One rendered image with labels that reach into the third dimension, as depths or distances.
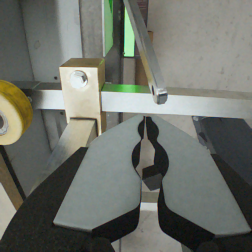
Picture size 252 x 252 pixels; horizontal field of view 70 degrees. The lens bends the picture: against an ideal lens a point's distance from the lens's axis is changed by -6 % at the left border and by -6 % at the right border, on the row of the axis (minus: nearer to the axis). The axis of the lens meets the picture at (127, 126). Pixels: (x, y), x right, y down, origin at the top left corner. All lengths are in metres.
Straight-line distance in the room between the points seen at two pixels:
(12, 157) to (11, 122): 0.25
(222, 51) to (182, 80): 0.27
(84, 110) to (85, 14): 0.20
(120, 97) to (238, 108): 0.17
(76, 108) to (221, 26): 1.00
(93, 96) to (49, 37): 0.29
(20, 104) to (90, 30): 0.21
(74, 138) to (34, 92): 0.10
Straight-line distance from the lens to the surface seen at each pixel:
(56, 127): 0.61
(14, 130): 0.26
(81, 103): 0.26
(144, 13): 0.38
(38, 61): 0.54
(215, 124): 1.21
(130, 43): 0.38
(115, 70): 0.40
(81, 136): 0.24
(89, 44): 0.40
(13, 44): 0.49
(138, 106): 0.26
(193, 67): 1.17
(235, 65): 1.25
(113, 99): 0.26
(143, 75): 1.05
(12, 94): 0.25
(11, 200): 0.40
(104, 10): 0.29
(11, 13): 0.50
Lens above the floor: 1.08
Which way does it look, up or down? 57 degrees down
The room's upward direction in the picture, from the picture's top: 174 degrees counter-clockwise
